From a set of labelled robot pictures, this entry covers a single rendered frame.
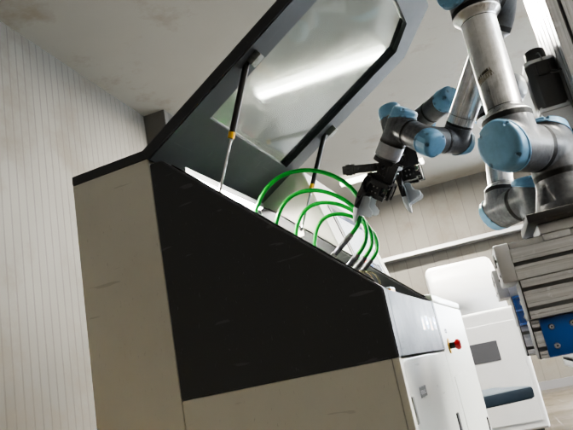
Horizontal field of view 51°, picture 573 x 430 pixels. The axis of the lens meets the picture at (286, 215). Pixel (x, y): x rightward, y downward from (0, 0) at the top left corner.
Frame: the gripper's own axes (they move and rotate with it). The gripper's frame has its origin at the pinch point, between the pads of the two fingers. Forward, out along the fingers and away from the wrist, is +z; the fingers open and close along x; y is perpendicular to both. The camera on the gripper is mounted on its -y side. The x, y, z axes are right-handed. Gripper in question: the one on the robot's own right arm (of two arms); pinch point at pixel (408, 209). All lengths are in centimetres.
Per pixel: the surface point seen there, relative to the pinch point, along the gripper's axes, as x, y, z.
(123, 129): 217, -254, -192
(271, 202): 23, -54, -23
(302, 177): 23, -39, -29
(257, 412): -47, -40, 50
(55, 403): 102, -244, 30
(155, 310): -47, -65, 19
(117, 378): -47, -80, 35
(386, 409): -47, -9, 54
